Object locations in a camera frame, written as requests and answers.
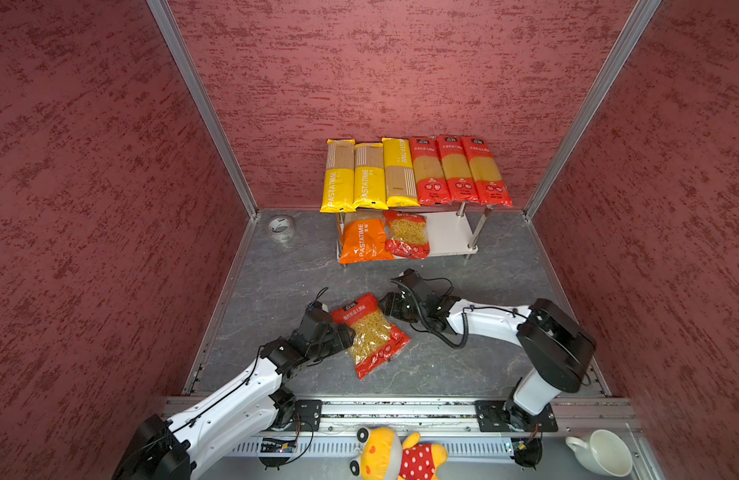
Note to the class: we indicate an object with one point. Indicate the aluminium corner post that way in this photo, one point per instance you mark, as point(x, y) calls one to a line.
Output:
point(630, 34)
point(170, 31)

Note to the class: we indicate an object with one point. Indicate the yellow plush toy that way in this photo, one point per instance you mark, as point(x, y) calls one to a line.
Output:
point(385, 456)

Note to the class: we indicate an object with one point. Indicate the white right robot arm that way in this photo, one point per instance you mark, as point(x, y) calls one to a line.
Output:
point(559, 349)

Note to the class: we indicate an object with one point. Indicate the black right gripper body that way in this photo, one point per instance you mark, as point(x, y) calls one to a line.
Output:
point(406, 313)

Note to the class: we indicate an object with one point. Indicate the red spaghetti bag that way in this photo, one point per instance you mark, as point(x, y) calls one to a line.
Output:
point(456, 169)
point(489, 183)
point(429, 178)

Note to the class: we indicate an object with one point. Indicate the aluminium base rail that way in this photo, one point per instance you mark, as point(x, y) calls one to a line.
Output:
point(283, 429)

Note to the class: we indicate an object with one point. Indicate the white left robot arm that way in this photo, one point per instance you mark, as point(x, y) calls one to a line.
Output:
point(225, 402)

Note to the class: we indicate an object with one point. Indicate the white ceramic cup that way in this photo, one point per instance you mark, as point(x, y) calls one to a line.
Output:
point(602, 452)

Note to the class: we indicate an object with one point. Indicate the aluminium corner post right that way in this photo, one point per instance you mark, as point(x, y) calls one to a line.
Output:
point(630, 34)

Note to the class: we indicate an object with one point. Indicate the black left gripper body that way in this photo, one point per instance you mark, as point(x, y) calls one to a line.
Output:
point(334, 342)

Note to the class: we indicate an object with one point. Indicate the aluminium corner post left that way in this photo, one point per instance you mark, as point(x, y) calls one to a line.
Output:
point(170, 31)

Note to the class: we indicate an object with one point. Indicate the red macaroni bag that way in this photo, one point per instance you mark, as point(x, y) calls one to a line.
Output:
point(377, 340)

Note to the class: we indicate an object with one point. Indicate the red spaghetti bag front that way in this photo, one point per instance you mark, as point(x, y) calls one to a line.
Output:
point(489, 183)

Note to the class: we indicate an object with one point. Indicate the red spaghetti bag back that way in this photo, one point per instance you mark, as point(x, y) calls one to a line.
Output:
point(456, 169)

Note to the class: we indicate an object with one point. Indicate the yellow spaghetti bag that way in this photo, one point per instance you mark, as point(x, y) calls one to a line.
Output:
point(339, 185)
point(369, 187)
point(400, 184)

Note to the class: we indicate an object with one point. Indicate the white two-tier shelf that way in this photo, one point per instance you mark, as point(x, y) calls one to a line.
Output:
point(450, 233)

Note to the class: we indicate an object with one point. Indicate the orange macaroni bag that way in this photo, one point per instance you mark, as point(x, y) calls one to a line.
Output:
point(364, 237)

